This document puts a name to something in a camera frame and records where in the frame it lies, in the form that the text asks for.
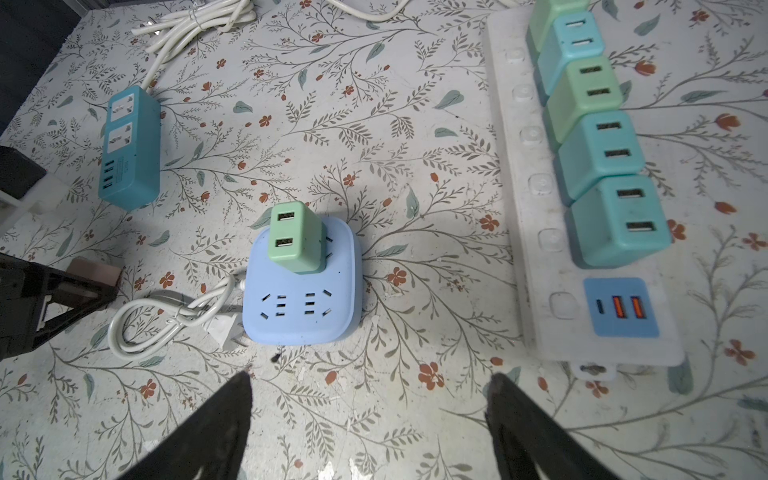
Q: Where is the blue square power socket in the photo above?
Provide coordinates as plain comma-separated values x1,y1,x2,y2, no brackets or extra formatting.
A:
242,217,363,346

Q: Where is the white power strip cable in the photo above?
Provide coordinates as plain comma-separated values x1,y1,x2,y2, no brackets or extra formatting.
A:
130,0,415,91

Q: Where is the blue socket white cable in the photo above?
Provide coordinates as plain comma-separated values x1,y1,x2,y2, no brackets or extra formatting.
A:
107,266,250,363

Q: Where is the teal plug adapter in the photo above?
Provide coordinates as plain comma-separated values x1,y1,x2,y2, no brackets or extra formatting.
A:
534,11,605,106
564,174,672,269
553,110,646,207

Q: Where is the green plug adapter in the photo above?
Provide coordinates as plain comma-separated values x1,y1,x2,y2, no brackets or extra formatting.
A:
526,0,590,57
542,55,624,151
267,201,327,274

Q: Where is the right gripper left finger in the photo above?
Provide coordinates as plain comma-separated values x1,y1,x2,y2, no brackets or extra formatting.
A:
122,372,252,479

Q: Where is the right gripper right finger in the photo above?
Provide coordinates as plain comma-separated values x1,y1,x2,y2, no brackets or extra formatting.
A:
485,373,616,480

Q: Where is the brown plug adapter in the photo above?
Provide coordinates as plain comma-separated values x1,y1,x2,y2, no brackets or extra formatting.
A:
57,257,122,305

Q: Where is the long white power strip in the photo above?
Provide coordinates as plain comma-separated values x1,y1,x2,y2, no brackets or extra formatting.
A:
483,6,685,380

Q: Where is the teal small power strip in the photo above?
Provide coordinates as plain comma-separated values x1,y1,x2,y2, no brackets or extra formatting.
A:
98,85,161,211

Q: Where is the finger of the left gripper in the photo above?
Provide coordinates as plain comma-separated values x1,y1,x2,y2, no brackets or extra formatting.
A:
1,254,118,359

